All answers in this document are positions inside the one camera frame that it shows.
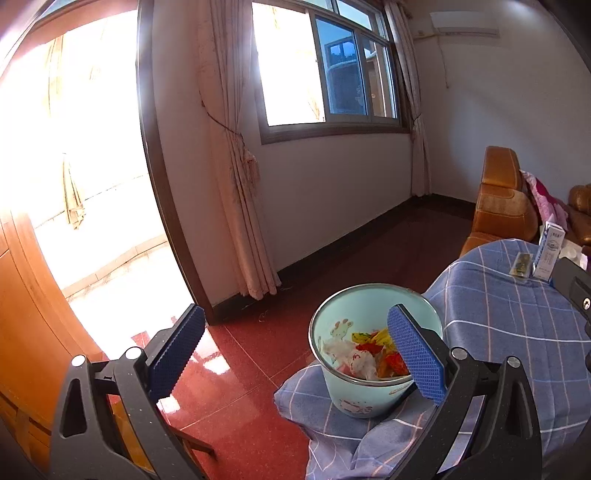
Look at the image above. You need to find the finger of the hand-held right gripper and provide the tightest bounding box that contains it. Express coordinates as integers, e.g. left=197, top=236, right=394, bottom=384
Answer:
left=551, top=256, right=591, bottom=370

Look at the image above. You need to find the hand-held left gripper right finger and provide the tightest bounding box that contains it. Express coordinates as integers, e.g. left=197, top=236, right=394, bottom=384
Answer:
left=385, top=304, right=543, bottom=480

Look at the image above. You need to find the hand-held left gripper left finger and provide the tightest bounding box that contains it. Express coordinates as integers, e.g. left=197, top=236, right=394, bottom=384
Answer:
left=48, top=305, right=206, bottom=480

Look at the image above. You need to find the yellow wrapper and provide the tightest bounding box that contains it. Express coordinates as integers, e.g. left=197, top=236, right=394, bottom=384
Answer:
left=352, top=329, right=398, bottom=347

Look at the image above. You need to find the clear bag with white wrappers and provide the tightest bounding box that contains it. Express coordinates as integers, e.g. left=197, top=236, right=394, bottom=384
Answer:
left=322, top=339, right=382, bottom=381

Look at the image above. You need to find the light blue cartoon bin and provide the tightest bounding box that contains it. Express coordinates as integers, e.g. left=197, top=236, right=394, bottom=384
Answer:
left=308, top=285, right=443, bottom=420

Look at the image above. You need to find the white milk carton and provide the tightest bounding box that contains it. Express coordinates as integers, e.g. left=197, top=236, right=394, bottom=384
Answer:
left=532, top=222, right=566, bottom=282

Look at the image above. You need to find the dark green packet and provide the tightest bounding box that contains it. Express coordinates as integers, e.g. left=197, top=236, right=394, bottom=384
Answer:
left=510, top=253, right=534, bottom=279

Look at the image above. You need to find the blue plaid tablecloth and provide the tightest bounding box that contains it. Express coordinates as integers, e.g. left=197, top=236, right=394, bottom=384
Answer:
left=274, top=237, right=591, bottom=480

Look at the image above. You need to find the pink floral pillow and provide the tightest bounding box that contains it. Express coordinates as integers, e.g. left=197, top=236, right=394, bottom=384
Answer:
left=521, top=170, right=568, bottom=232

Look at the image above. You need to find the brown leather armchair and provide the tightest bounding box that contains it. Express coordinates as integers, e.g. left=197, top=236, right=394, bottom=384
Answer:
left=459, top=146, right=541, bottom=259

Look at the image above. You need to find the orange wooden door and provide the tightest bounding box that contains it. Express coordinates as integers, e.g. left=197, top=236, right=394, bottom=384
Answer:
left=0, top=217, right=107, bottom=467

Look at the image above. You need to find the pink tied curtain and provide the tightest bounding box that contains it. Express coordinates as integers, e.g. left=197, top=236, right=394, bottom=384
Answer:
left=385, top=0, right=432, bottom=197
left=198, top=0, right=282, bottom=298

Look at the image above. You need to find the hanging beige cloth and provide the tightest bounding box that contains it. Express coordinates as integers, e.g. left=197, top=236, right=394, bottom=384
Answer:
left=62, top=154, right=86, bottom=229

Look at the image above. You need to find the white air conditioner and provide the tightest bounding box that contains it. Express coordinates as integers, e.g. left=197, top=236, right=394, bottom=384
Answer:
left=429, top=10, right=500, bottom=34

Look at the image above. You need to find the sliding glass window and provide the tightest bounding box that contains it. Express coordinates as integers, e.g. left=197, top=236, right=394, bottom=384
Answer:
left=252, top=0, right=409, bottom=146

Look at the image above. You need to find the dark wooden door frame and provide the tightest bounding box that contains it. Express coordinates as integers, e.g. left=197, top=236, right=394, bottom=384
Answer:
left=136, top=0, right=218, bottom=324

